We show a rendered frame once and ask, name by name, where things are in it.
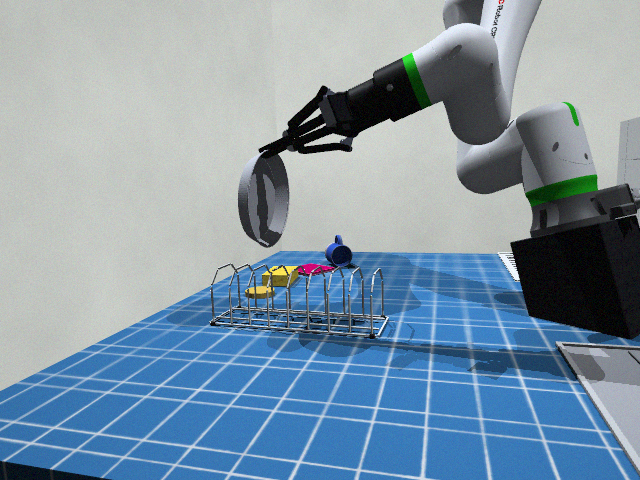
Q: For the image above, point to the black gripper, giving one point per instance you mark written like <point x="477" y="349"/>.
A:
<point x="366" y="108"/>

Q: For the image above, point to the white tiled backsplash wall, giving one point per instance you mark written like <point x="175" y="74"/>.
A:
<point x="629" y="153"/>

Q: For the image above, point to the blue mug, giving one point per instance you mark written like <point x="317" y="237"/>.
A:
<point x="337" y="253"/>

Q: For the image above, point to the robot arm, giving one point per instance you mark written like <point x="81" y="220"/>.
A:
<point x="472" y="67"/>

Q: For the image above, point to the silver wire dish rack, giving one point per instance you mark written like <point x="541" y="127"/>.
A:
<point x="288" y="307"/>

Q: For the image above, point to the white ribbed draining mat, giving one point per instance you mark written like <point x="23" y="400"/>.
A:
<point x="509" y="263"/>

